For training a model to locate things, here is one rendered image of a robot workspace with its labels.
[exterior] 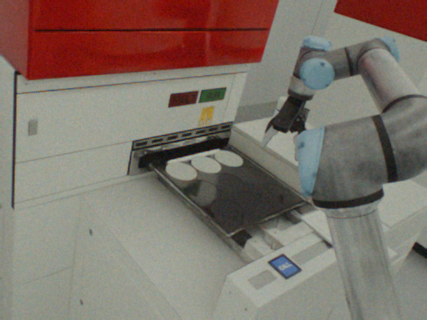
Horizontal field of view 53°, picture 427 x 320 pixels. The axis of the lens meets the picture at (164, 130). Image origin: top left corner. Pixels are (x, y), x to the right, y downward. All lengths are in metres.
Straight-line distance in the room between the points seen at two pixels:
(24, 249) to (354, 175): 0.96
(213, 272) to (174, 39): 0.62
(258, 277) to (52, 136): 0.62
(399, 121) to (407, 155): 0.06
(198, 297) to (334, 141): 0.54
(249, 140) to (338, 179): 0.84
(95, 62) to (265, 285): 0.64
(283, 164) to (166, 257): 0.55
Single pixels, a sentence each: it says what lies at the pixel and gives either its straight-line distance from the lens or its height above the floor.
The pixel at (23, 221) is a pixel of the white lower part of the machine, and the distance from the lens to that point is 1.28.
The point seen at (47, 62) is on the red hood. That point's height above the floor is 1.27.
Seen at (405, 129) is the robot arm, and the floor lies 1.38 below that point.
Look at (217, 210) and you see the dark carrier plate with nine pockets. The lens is 1.22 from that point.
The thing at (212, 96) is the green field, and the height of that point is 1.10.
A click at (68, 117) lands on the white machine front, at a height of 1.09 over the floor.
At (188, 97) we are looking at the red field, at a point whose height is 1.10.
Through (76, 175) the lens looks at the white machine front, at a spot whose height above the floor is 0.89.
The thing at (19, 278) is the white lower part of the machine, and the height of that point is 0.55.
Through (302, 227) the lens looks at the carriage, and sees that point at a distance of 1.32.
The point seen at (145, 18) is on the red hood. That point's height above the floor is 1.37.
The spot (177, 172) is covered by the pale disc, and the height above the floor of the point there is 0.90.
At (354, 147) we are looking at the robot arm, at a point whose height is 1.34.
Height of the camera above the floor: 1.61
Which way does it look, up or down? 27 degrees down
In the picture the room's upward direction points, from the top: 11 degrees clockwise
